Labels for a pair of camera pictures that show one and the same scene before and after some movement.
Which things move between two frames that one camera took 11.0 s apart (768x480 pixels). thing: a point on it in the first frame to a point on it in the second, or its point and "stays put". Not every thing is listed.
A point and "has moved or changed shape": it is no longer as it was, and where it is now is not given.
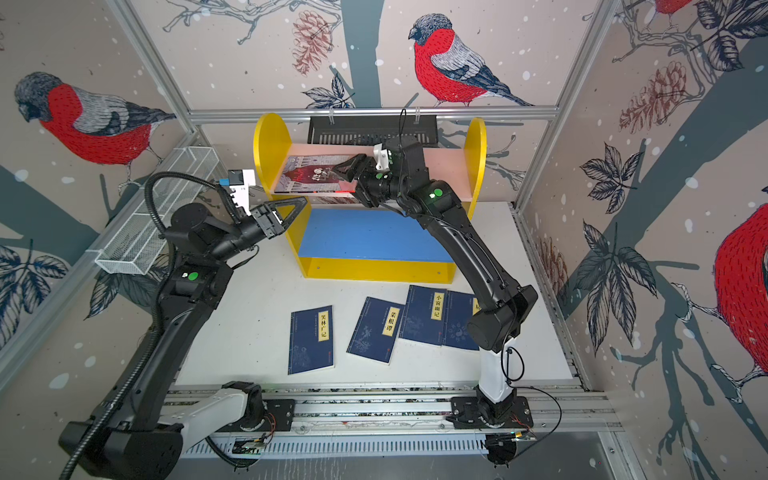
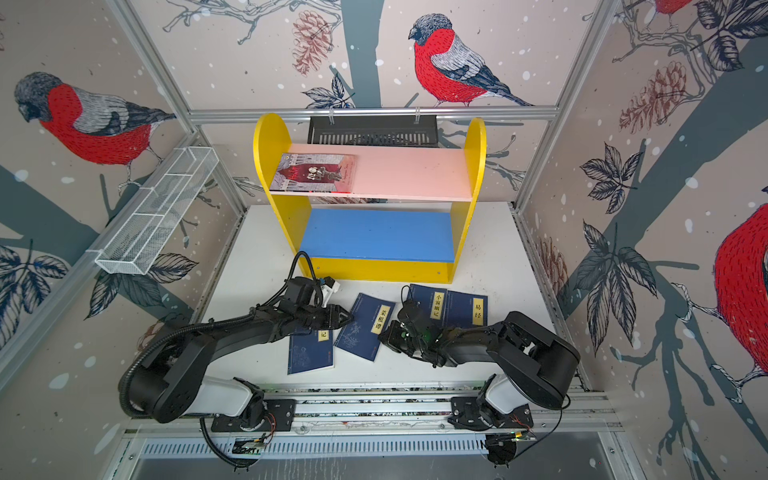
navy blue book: [311, 340] stays put
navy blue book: [375, 336] has moved or changed shape
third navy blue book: [423, 318] stays put
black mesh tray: [371, 130] stays put
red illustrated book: [312, 174] stays put
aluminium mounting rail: [350, 409] stays put
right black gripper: [365, 165] to [392, 336]
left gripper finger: [298, 203] to [338, 316]
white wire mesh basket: [138, 241] stays put
